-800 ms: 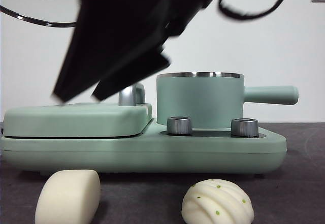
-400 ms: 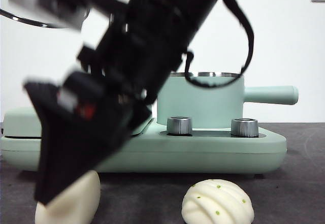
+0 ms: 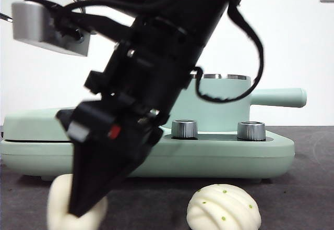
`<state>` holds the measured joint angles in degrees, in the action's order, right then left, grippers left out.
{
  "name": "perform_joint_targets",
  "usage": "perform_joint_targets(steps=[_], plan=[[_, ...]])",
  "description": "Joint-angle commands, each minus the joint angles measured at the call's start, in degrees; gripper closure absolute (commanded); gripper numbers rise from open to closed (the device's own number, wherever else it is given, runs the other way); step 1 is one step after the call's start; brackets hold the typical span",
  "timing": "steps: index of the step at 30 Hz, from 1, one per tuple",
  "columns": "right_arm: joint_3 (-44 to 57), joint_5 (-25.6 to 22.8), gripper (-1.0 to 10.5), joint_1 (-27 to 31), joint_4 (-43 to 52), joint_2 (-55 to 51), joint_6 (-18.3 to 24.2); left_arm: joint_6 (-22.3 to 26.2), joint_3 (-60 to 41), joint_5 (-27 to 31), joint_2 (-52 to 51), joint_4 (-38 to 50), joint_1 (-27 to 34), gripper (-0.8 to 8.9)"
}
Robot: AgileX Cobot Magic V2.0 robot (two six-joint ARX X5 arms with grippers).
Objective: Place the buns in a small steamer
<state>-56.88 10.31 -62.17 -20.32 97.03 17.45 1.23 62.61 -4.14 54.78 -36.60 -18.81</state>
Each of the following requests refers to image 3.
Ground mint green breakfast machine base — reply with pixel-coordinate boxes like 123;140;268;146
0;124;295;181

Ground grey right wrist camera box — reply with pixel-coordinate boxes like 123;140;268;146
11;1;89;57

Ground mint green pot with handle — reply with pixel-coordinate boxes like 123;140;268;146
163;73;307;133

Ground ridged white bun green specks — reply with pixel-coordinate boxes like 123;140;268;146
186;183;261;230

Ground chrome control knob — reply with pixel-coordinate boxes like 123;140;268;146
236;121;266;140
171;119;198;139

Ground black right camera cable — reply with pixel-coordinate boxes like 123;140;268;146
25;0;230;37

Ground black right arm loop cable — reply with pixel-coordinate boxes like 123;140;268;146
194;4;265;103

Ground mint green griddle lid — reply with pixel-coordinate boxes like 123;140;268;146
4;107;79;142

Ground plain white steamed bun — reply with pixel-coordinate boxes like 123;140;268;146
46;174;109;230

